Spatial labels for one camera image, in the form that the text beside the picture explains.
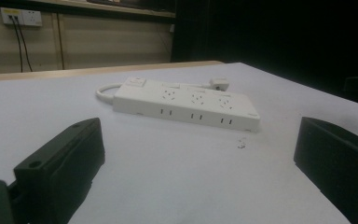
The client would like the white power strip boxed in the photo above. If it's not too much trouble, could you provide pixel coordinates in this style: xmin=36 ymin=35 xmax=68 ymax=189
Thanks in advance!
xmin=112 ymin=77 xmax=261 ymax=133

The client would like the black cable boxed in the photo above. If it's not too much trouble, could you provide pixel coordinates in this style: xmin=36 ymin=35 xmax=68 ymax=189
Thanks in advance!
xmin=7 ymin=14 xmax=24 ymax=73
xmin=14 ymin=15 xmax=34 ymax=73

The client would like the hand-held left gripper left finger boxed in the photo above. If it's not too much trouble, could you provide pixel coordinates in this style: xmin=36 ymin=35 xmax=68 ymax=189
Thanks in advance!
xmin=13 ymin=117 xmax=106 ymax=224

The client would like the white power plug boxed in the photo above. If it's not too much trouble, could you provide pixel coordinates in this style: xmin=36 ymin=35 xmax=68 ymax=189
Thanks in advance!
xmin=208 ymin=77 xmax=230 ymax=92

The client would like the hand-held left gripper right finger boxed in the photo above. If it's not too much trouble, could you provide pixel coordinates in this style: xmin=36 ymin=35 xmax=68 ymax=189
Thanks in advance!
xmin=293 ymin=116 xmax=358 ymax=224

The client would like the white wall socket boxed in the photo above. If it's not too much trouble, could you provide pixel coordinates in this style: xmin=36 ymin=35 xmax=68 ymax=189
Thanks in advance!
xmin=0 ymin=7 xmax=43 ymax=27

